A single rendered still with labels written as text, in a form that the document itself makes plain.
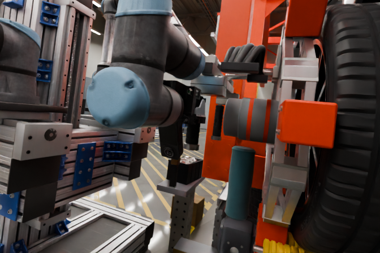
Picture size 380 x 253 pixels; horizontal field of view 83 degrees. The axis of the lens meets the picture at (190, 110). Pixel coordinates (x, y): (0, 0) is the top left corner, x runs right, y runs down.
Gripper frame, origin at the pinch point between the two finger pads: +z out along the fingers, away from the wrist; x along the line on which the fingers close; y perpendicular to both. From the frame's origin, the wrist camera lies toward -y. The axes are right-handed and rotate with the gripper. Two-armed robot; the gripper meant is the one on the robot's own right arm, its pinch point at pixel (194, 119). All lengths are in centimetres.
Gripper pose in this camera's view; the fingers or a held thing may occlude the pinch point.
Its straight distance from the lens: 58.5
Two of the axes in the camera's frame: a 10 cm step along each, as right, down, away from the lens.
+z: 3.2, 0.5, 9.5
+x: -9.4, -1.0, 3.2
